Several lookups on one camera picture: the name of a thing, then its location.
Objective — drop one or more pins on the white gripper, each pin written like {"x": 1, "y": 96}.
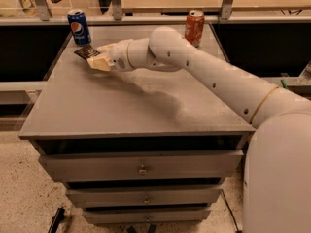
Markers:
{"x": 119, "y": 56}

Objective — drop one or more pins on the black rxbar chocolate bar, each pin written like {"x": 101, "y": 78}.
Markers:
{"x": 87, "y": 52}

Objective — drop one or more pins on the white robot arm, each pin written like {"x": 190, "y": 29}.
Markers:
{"x": 277, "y": 174}

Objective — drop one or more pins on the blue pepsi can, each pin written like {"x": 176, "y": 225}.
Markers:
{"x": 79, "y": 27}

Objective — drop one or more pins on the orange soda can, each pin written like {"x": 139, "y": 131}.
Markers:
{"x": 194, "y": 27}

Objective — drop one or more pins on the grey drawer cabinet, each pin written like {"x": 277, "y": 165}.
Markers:
{"x": 83, "y": 111}

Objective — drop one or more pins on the top grey drawer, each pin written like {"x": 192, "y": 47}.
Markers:
{"x": 141, "y": 165}

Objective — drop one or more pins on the grey drawer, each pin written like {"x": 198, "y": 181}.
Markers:
{"x": 147, "y": 215}
{"x": 144, "y": 196}
{"x": 141, "y": 165}

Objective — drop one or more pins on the middle grey drawer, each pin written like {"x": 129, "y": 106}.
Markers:
{"x": 144, "y": 196}

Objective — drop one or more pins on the bottom grey drawer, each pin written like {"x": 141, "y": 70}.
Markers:
{"x": 147, "y": 215}

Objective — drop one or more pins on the black object on floor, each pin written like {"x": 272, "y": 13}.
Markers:
{"x": 58, "y": 217}

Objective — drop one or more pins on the green stick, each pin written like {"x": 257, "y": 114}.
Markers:
{"x": 283, "y": 83}

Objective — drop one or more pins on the metal railing frame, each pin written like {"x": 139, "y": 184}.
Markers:
{"x": 154, "y": 11}

